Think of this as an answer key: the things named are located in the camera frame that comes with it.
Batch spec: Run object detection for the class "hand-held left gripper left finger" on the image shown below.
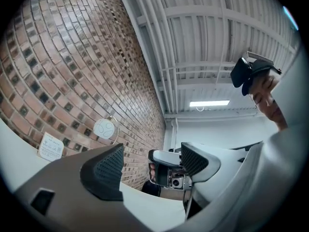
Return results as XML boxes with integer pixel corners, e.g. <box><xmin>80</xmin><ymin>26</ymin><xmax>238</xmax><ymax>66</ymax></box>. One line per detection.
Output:
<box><xmin>14</xmin><ymin>143</ymin><xmax>156</xmax><ymax>232</ymax></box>

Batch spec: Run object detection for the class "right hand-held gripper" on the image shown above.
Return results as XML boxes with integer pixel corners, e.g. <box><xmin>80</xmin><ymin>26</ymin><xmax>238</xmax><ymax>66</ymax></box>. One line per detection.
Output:
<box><xmin>148</xmin><ymin>148</ymin><xmax>194</xmax><ymax>193</ymax></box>

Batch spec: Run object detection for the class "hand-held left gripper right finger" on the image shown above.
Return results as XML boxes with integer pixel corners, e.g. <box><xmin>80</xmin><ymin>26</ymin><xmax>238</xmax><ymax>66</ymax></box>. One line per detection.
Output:
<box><xmin>166</xmin><ymin>132</ymin><xmax>305</xmax><ymax>232</ymax></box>

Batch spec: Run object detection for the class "person's right hand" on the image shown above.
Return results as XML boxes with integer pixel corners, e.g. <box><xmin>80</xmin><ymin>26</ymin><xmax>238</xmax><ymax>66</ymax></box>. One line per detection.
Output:
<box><xmin>149</xmin><ymin>162</ymin><xmax>157</xmax><ymax>182</ymax></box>

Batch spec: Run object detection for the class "dark clothing of person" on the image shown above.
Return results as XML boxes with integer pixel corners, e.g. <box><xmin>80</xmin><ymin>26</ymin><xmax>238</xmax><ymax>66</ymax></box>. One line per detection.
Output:
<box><xmin>141</xmin><ymin>179</ymin><xmax>162</xmax><ymax>198</ymax></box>

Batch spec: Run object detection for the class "round white ornament gold hoop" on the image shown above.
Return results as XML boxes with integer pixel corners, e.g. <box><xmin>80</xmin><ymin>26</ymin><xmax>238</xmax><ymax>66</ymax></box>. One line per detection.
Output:
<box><xmin>93</xmin><ymin>116</ymin><xmax>120</xmax><ymax>145</ymax></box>

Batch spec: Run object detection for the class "rectangular ceiling light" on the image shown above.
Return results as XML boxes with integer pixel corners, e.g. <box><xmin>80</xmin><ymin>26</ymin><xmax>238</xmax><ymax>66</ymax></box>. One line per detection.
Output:
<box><xmin>189</xmin><ymin>100</ymin><xmax>231</xmax><ymax>107</ymax></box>

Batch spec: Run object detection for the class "person's head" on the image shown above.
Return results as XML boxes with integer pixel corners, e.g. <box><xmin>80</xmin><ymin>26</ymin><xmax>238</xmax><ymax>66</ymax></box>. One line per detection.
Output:
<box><xmin>248</xmin><ymin>73</ymin><xmax>288</xmax><ymax>131</ymax></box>

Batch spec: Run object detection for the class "black cap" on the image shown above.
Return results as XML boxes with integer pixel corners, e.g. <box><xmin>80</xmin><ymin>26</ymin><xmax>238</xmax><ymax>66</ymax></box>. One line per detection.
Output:
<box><xmin>241</xmin><ymin>58</ymin><xmax>282</xmax><ymax>97</ymax></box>

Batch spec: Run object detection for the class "white air conditioner unit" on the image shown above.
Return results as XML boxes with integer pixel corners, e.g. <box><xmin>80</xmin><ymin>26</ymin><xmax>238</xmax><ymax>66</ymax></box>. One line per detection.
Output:
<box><xmin>245</xmin><ymin>50</ymin><xmax>274</xmax><ymax>63</ymax></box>

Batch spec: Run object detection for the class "black head-mounted camera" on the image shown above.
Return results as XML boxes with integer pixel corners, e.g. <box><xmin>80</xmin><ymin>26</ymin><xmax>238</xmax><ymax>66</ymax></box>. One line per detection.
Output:
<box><xmin>230</xmin><ymin>56</ymin><xmax>253</xmax><ymax>88</ymax></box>

